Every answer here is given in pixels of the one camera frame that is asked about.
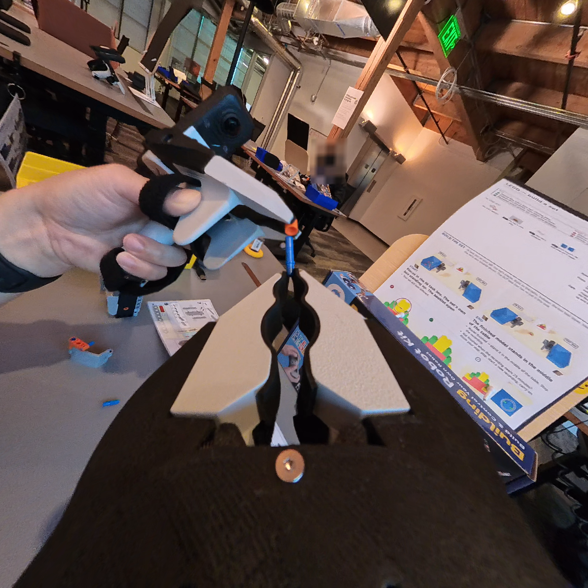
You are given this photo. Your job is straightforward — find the grey and orange brick assembly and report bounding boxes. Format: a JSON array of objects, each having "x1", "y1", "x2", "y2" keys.
[{"x1": 68, "y1": 337, "x2": 114, "y2": 369}]

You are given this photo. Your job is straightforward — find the white building instruction manual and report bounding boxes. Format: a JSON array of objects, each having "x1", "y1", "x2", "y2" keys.
[{"x1": 147, "y1": 299, "x2": 220, "y2": 357}]

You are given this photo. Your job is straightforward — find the printed photo sheet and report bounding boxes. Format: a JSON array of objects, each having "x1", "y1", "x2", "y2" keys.
[{"x1": 0, "y1": 94, "x2": 26, "y2": 178}]

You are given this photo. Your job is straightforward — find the spare white hand-held gripper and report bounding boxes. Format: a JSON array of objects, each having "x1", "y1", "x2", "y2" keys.
[{"x1": 87, "y1": 44, "x2": 126, "y2": 95}]

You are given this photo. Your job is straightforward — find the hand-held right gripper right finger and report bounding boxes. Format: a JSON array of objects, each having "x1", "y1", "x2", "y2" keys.
[{"x1": 293, "y1": 270, "x2": 410, "y2": 445}]

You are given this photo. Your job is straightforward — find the brown wooden desk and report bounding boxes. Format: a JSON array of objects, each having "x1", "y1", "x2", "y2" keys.
[{"x1": 0, "y1": 4, "x2": 176, "y2": 130}]

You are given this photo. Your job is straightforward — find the long background table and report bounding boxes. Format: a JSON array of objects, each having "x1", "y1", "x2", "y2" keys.
[{"x1": 241, "y1": 144, "x2": 346, "y2": 219}]

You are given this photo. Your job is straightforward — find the dark blue robot kit box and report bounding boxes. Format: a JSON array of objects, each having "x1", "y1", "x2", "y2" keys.
[{"x1": 276, "y1": 269, "x2": 538, "y2": 495}]

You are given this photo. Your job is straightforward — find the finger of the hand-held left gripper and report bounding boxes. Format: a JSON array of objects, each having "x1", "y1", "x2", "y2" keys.
[
  {"x1": 173, "y1": 155, "x2": 296, "y2": 247},
  {"x1": 203, "y1": 218, "x2": 279, "y2": 271}
]

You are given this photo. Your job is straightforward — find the green exit sign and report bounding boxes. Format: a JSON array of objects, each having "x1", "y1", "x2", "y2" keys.
[{"x1": 436, "y1": 13, "x2": 464, "y2": 58}]

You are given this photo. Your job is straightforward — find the instruction poster on cardboard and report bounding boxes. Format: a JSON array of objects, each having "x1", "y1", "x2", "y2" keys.
[{"x1": 358, "y1": 178, "x2": 588, "y2": 443}]

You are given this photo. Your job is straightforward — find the white paper notice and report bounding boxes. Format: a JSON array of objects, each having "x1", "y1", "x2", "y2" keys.
[{"x1": 331, "y1": 86, "x2": 365, "y2": 129}]

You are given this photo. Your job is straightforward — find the person's left hand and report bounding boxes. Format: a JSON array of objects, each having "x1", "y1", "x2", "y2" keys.
[{"x1": 0, "y1": 163, "x2": 203, "y2": 282}]

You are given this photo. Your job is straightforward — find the person's left forearm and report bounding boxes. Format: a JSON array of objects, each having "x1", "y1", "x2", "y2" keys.
[{"x1": 0, "y1": 251, "x2": 61, "y2": 295}]

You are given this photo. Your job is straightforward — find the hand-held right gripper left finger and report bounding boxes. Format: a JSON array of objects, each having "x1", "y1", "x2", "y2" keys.
[{"x1": 171, "y1": 271, "x2": 282, "y2": 447}]

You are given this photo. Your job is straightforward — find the grey desk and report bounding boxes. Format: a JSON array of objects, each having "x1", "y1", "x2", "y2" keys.
[{"x1": 0, "y1": 243, "x2": 364, "y2": 588}]

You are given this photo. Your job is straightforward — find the yellow plastic bin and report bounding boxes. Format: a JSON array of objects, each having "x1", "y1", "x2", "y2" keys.
[{"x1": 16, "y1": 151, "x2": 86, "y2": 189}]

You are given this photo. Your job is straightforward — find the black floor cables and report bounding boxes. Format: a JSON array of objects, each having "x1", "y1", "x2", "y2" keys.
[{"x1": 540, "y1": 411, "x2": 588, "y2": 511}]

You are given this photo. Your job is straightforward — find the silver ceiling duct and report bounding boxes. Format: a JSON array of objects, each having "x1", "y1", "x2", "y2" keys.
[{"x1": 275, "y1": 0, "x2": 383, "y2": 38}]

